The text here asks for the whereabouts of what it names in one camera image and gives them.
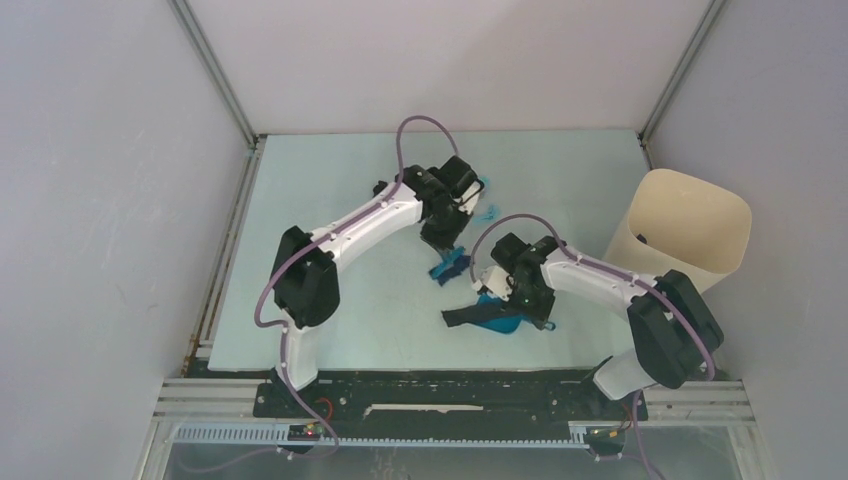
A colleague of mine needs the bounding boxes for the blue dustpan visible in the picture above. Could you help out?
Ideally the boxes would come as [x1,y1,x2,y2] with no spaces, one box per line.
[476,294,534,334]

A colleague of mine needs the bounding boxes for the blue hand brush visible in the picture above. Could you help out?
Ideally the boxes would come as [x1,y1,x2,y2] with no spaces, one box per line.
[428,246,470,286]

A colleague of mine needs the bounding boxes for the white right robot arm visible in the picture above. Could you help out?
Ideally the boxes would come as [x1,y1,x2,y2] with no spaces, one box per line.
[475,234,725,418]

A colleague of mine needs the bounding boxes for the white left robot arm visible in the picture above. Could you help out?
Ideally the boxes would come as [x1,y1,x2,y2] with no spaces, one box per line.
[263,155,485,417]

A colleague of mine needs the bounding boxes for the black paper scrap left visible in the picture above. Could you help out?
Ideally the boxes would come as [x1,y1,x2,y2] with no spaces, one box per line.
[372,180,388,197]

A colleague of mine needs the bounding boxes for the beige waste bin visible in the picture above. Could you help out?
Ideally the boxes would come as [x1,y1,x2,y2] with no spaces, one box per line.
[602,169,752,293]

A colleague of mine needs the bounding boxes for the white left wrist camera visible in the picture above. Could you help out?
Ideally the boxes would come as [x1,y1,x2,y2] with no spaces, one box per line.
[457,179,485,216]

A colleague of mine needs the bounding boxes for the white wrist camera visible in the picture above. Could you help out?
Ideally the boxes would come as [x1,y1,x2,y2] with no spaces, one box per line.
[457,179,485,216]
[472,265,513,301]

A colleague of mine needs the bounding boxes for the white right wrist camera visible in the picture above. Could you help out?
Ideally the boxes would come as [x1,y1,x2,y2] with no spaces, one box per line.
[472,265,513,301]

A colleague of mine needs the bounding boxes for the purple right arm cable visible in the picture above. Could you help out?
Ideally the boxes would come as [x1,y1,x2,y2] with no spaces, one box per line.
[468,213,718,480]

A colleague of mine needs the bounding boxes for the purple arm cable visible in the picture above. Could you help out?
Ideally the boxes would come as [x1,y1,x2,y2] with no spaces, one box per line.
[254,115,461,465]
[468,213,718,480]

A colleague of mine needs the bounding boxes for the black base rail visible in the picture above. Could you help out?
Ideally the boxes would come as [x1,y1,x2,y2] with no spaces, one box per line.
[253,369,647,443]

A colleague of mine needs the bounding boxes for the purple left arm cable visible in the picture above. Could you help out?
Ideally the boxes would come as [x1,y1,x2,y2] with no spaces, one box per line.
[254,115,461,465]

